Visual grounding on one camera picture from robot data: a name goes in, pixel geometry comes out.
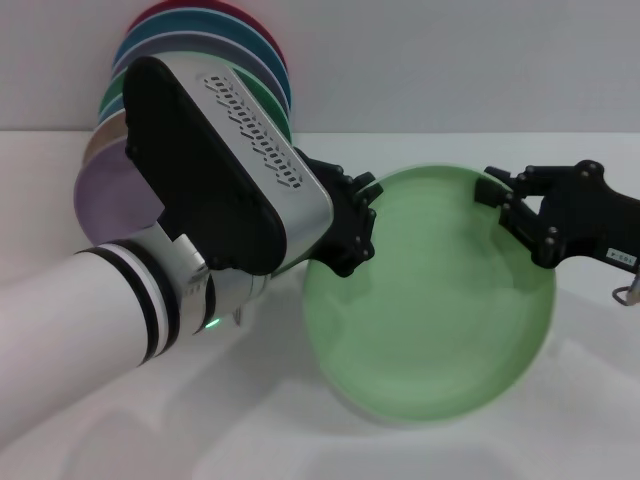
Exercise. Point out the purple plate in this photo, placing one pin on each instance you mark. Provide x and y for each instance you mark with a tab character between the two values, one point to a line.
110	195

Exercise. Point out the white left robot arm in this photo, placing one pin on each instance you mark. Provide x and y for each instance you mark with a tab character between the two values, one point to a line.
75	320

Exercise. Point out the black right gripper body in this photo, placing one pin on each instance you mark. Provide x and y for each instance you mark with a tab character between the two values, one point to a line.
590	215

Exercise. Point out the light blue plate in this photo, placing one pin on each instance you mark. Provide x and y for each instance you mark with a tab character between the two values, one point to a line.
112	107

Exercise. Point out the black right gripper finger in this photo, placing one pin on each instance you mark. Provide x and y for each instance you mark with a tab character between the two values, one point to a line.
537	235
505	190

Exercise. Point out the teal blue plate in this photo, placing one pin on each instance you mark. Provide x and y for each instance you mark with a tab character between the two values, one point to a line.
165	27

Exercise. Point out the beige plate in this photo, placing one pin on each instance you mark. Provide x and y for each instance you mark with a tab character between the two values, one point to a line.
107	134

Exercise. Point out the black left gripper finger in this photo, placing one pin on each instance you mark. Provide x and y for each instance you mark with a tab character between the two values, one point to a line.
357	182
352	240

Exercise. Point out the grey lavender plate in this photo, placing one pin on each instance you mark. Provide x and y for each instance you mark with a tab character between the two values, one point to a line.
150	46

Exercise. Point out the clear acrylic plate rack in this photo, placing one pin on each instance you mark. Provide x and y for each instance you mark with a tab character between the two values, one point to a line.
240	317

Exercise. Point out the light green plate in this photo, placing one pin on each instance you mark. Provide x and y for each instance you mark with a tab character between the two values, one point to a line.
425	325

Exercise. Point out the maroon red plate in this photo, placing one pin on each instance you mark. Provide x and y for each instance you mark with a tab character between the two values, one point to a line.
165	9

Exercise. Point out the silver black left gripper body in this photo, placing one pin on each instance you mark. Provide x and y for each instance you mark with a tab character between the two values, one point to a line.
210	165

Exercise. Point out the dark green plate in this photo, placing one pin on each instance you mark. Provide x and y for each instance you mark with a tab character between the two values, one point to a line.
272	107

